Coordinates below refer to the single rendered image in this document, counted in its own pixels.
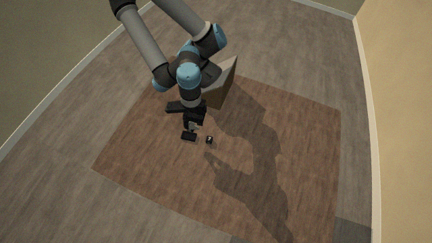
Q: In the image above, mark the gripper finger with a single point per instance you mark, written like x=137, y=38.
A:
x=189, y=125

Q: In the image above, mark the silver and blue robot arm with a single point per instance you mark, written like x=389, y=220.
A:
x=199, y=72

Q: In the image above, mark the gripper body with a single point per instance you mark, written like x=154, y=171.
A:
x=196, y=113

